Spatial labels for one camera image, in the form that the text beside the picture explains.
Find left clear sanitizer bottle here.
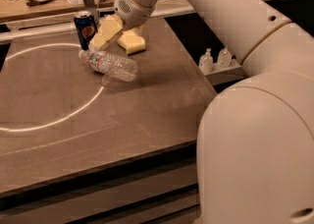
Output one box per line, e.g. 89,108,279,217
198,48,213,75

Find blue Pepsi soda can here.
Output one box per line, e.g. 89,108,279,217
74,11,98,50

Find yellow wavy sponge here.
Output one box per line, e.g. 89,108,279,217
117,33,146,55

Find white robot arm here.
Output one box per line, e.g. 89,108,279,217
114,0,314,224

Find black handled pliers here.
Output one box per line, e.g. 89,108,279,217
26,0,54,7

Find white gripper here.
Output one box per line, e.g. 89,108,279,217
88,0,154,51

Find clear sanitizer bottle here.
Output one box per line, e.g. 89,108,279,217
198,48,213,75
217,48,233,68

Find clear plastic water bottle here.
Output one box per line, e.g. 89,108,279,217
78,50,138,84

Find right clear sanitizer bottle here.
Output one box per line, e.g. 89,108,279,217
217,48,233,68

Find grey metal frame rail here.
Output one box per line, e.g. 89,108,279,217
0,0,314,44

